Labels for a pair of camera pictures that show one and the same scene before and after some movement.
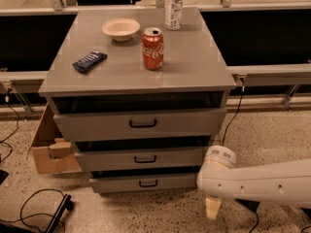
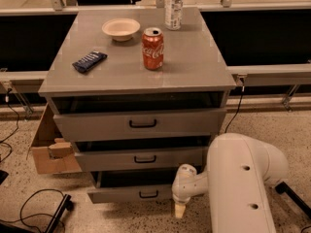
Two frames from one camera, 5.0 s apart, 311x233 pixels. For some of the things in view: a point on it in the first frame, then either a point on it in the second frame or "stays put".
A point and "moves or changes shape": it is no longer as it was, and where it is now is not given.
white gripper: [221, 153] to [180, 194]
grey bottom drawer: [143, 182] moves or changes shape
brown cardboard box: [52, 154] stays put
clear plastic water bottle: [173, 7] stays put
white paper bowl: [120, 29] stays put
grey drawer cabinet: [141, 93] stays put
